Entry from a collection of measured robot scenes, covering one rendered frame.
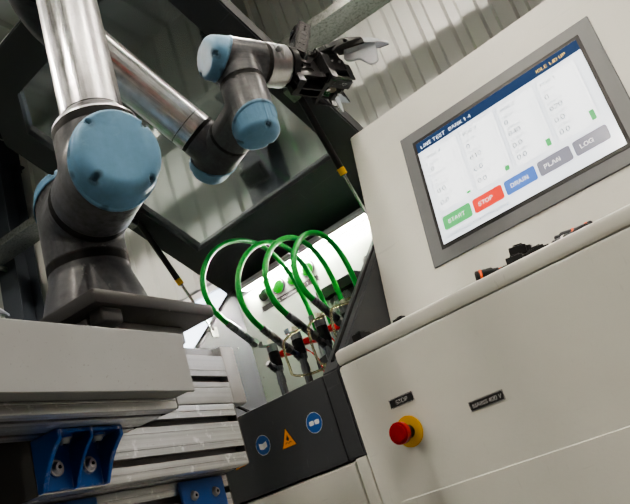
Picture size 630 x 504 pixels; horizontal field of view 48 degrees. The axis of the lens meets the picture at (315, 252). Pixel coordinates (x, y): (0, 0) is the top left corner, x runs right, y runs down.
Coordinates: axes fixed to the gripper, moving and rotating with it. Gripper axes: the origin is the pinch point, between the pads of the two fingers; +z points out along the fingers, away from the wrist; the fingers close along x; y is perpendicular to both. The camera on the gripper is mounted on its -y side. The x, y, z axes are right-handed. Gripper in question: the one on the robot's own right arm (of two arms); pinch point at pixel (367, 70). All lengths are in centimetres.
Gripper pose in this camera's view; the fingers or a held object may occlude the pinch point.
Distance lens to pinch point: 140.1
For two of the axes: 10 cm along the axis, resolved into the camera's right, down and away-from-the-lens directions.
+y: 3.6, 8.2, -4.5
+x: 4.5, -5.7, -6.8
